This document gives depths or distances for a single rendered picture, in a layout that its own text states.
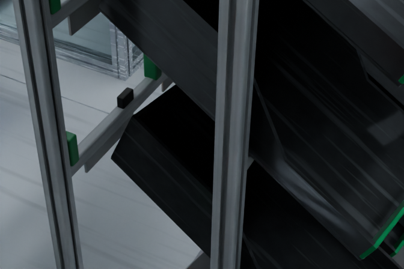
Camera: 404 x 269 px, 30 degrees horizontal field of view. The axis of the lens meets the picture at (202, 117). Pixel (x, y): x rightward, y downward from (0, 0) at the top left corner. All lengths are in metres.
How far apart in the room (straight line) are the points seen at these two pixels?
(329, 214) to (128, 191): 0.78
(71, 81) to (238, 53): 1.09
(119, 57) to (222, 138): 1.00
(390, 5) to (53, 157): 0.31
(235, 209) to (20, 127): 0.93
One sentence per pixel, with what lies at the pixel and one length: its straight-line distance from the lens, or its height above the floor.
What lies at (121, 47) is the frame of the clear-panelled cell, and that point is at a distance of 1.51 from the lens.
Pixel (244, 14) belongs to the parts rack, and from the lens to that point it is 0.47.
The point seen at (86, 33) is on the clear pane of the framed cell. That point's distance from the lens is 1.56.
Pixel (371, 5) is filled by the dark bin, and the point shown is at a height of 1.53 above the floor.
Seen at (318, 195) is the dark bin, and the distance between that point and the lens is 0.56.
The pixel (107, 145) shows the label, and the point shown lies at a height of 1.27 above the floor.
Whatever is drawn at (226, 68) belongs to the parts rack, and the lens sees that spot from 0.50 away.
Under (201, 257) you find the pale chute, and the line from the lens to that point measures 0.78.
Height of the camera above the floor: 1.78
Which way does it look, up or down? 39 degrees down
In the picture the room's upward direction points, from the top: 1 degrees clockwise
